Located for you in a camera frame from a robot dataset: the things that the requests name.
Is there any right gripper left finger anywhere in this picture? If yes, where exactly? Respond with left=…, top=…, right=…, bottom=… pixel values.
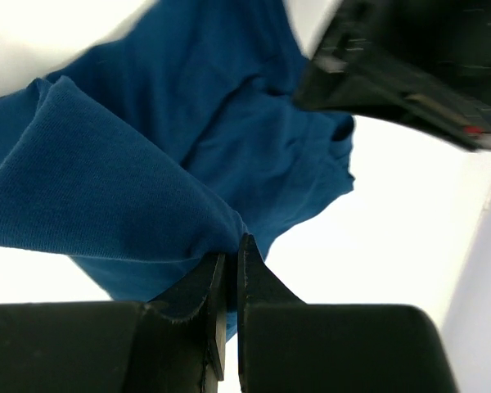
left=0, top=255, right=226, bottom=392

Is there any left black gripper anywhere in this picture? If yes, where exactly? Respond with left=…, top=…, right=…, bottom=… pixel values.
left=294, top=0, right=491, bottom=151

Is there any blue t shirt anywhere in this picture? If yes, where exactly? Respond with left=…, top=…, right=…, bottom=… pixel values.
left=0, top=0, right=356, bottom=345

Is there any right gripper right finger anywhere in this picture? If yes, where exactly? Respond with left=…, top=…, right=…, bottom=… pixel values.
left=237, top=235, right=458, bottom=393

